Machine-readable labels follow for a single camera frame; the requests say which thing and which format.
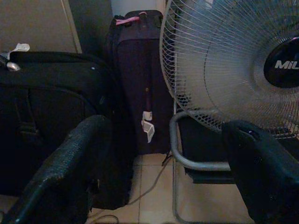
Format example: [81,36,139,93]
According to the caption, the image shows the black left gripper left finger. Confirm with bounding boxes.
[0,115,114,224]

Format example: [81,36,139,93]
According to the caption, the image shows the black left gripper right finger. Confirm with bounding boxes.
[221,119,299,224]

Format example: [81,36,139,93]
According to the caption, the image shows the black fabric suitcase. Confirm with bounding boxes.
[0,51,134,210]

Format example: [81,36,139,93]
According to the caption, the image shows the dark purple upright suitcase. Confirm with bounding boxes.
[107,10,178,156]

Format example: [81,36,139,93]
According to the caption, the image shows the grey metal floor fan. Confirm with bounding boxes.
[159,0,299,224]

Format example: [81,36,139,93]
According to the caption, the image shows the white paper luggage tag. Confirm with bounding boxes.
[0,43,30,60]

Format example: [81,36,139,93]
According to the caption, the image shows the pink ribbon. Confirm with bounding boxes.
[116,12,147,26]

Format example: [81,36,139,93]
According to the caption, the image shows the grey floor cable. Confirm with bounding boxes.
[90,151,172,224]

